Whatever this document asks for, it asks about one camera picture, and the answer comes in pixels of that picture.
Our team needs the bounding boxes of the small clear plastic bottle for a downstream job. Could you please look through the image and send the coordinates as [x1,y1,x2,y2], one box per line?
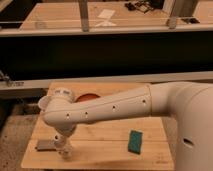
[62,144,73,159]

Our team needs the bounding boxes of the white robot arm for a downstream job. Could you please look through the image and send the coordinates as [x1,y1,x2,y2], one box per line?
[38,82,213,171]

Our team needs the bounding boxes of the grey rectangular block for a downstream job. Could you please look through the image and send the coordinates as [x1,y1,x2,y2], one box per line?
[35,140,55,151]

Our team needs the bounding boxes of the white plastic cup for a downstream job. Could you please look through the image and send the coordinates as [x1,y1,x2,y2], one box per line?
[38,96,50,111]

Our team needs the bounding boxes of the orange bowl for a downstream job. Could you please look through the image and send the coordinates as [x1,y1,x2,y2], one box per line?
[76,93,100,102]

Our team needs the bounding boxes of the wooden table board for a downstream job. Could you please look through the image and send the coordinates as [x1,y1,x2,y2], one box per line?
[20,82,176,171]

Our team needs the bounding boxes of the green sponge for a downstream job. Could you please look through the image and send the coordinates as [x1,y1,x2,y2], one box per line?
[128,130,142,154]

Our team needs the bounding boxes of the white paper sheets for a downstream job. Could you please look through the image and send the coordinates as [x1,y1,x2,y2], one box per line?
[96,9,115,27]

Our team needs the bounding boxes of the metal clamp on rail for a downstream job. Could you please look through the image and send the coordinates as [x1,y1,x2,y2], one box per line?
[0,70,24,87]

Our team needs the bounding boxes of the metal frame post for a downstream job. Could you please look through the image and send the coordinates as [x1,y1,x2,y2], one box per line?
[78,0,89,32]

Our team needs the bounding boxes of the black cables and devices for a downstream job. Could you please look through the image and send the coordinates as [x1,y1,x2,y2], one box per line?
[124,0,165,14]

